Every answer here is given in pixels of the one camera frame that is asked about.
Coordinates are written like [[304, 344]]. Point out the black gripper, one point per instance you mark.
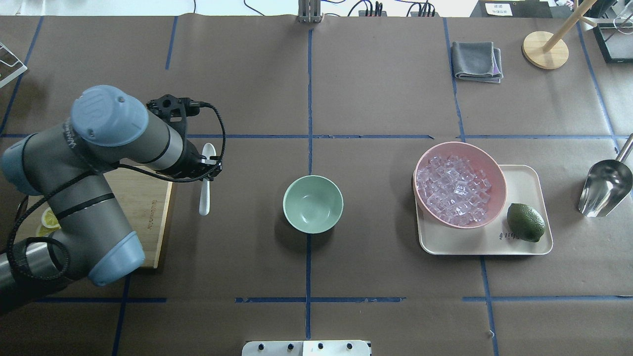
[[190, 159]]

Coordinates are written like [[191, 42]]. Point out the white plastic spoon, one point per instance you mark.
[[204, 202]]

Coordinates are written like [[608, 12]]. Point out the clear ice cubes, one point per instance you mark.
[[453, 190]]

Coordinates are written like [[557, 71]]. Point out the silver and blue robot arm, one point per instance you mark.
[[77, 229]]

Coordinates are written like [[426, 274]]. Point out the green ceramic bowl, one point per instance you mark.
[[313, 204]]

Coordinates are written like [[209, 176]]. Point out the pink bowl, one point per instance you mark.
[[480, 160]]

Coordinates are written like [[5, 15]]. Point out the metal ice scoop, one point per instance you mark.
[[607, 184]]

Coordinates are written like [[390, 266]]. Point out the bamboo cutting board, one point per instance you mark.
[[145, 202]]

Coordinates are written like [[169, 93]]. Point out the lemon slice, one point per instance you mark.
[[49, 220], [43, 231]]

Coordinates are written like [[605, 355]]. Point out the black power strip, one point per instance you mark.
[[394, 8]]

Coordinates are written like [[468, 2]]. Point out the folded grey cloth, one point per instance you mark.
[[476, 61]]

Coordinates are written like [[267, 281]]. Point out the black label box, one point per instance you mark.
[[512, 8]]

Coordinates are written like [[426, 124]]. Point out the green lime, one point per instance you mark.
[[525, 222]]

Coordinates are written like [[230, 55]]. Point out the wooden cup tree stand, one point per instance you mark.
[[548, 50]]

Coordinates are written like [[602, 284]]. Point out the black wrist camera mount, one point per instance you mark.
[[174, 111]]

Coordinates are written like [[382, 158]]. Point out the aluminium frame post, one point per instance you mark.
[[309, 11]]

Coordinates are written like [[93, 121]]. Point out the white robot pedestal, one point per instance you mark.
[[307, 348]]

